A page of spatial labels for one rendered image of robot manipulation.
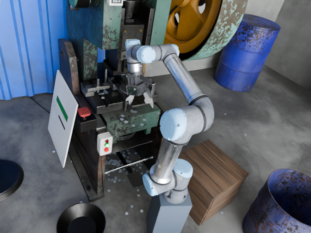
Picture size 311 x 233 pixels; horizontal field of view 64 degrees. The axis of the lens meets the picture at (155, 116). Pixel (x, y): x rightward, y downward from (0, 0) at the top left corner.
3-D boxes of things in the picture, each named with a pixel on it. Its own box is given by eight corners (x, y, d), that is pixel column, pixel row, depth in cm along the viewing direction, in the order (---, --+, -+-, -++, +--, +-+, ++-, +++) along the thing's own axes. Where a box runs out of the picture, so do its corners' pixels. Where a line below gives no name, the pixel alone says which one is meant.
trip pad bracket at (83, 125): (96, 142, 154) (97, 117, 142) (81, 146, 149) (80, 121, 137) (93, 136, 158) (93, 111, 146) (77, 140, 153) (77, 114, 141)
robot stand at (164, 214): (175, 244, 165) (192, 205, 138) (148, 245, 161) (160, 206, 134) (171, 218, 179) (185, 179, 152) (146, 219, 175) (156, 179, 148)
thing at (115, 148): (152, 141, 194) (152, 140, 194) (99, 157, 173) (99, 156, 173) (128, 110, 221) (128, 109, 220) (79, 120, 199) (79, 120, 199)
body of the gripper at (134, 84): (126, 95, 131) (123, 73, 126) (135, 90, 137) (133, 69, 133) (139, 97, 127) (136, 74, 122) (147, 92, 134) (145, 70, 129)
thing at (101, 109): (157, 101, 177) (158, 95, 174) (96, 114, 155) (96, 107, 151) (137, 80, 196) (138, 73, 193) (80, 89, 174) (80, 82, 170)
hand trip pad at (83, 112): (91, 123, 142) (91, 113, 137) (80, 126, 139) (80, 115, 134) (87, 116, 146) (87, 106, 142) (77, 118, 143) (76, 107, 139)
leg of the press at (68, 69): (105, 197, 184) (112, 95, 130) (90, 203, 178) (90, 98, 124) (67, 121, 242) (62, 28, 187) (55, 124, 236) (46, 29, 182)
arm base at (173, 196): (189, 203, 139) (194, 193, 133) (163, 204, 136) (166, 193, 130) (183, 180, 150) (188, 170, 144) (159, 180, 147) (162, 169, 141)
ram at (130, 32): (142, 72, 157) (149, 24, 139) (120, 75, 149) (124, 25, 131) (129, 59, 167) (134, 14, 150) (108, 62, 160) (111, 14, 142)
